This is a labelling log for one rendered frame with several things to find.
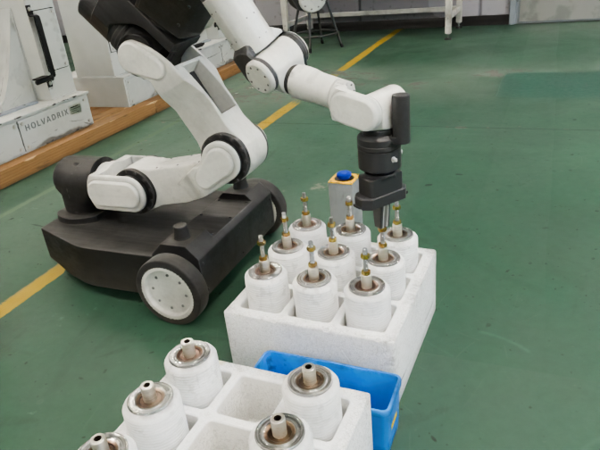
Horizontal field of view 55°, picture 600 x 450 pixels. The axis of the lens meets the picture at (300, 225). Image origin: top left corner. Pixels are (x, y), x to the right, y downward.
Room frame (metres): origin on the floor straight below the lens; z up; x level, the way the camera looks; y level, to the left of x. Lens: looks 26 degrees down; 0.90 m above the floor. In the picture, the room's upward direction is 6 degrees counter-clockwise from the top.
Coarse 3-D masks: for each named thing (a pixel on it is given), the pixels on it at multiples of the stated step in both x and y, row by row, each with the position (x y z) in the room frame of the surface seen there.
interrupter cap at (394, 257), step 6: (372, 252) 1.15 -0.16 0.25; (390, 252) 1.14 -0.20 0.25; (396, 252) 1.13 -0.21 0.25; (372, 258) 1.12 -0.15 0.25; (378, 258) 1.12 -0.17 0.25; (390, 258) 1.12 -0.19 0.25; (396, 258) 1.11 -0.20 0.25; (372, 264) 1.09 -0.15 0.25; (378, 264) 1.09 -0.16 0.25; (384, 264) 1.09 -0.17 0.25; (390, 264) 1.08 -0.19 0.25
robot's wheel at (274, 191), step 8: (264, 184) 1.79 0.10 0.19; (272, 184) 1.81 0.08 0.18; (272, 192) 1.77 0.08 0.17; (280, 192) 1.80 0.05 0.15; (272, 200) 1.76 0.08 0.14; (280, 200) 1.77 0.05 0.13; (272, 208) 1.78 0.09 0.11; (280, 208) 1.76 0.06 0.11; (280, 216) 1.76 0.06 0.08; (280, 224) 1.77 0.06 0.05; (272, 232) 1.78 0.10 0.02
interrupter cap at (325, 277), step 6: (306, 270) 1.10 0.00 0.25; (324, 270) 1.09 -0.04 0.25; (300, 276) 1.08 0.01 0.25; (306, 276) 1.08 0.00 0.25; (324, 276) 1.07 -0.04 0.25; (330, 276) 1.06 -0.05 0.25; (300, 282) 1.05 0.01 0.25; (306, 282) 1.05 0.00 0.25; (312, 282) 1.05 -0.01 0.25; (318, 282) 1.04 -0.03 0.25; (324, 282) 1.04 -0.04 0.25
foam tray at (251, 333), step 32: (416, 288) 1.09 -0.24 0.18; (256, 320) 1.05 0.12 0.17; (288, 320) 1.02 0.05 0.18; (416, 320) 1.07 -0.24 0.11; (256, 352) 1.05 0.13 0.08; (288, 352) 1.02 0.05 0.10; (320, 352) 0.98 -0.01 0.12; (352, 352) 0.95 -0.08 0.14; (384, 352) 0.92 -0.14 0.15; (416, 352) 1.07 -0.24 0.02
